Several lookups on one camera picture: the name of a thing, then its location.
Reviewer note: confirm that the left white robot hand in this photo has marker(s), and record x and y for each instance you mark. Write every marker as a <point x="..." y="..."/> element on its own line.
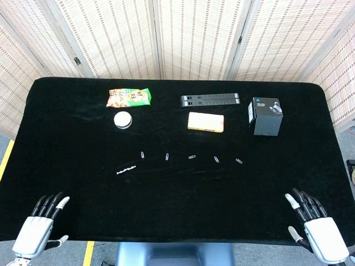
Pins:
<point x="33" y="235"/>

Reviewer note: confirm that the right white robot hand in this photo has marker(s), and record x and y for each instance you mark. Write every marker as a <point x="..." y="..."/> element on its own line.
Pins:
<point x="324" y="238"/>

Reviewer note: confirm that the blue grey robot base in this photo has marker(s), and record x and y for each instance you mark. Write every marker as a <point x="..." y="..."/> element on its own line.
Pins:
<point x="174" y="253"/>

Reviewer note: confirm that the purple paper clip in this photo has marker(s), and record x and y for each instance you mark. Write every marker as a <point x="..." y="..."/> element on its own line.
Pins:
<point x="238" y="160"/>

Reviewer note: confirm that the silver paper clip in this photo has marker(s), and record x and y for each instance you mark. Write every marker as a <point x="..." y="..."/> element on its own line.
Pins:
<point x="216" y="159"/>

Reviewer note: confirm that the red paper clip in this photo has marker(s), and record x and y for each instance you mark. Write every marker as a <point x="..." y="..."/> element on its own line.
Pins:
<point x="142" y="155"/>

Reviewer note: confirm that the blue paper clip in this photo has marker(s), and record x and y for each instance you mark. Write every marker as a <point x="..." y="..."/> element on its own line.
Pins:
<point x="167" y="157"/>

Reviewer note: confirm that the yellow floor tape strip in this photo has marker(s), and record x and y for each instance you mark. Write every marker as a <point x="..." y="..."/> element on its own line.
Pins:
<point x="6" y="158"/>
<point x="88" y="253"/>

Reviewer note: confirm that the black cart with wheel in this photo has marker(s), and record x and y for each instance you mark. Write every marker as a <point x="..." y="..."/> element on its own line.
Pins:
<point x="351" y="171"/>

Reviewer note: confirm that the black cardboard box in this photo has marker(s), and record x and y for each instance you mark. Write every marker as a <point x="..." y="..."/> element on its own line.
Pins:
<point x="266" y="122"/>

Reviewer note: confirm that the round white tin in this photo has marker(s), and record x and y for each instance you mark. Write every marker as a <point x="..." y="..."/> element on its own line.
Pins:
<point x="122" y="119"/>

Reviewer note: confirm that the black velvet tablecloth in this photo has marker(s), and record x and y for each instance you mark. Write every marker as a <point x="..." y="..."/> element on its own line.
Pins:
<point x="177" y="199"/>

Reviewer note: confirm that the orange green snack bag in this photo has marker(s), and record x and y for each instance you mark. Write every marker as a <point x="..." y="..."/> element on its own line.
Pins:
<point x="129" y="97"/>

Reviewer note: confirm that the black long power strip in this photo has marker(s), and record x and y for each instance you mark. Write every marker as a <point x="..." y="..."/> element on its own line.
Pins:
<point x="210" y="96"/>
<point x="210" y="103"/>

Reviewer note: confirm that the black screen hinge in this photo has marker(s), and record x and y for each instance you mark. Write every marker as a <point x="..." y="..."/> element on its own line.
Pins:
<point x="77" y="61"/>
<point x="240" y="39"/>

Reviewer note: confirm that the woven folding screen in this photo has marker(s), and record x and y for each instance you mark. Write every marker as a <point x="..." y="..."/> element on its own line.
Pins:
<point x="194" y="36"/>

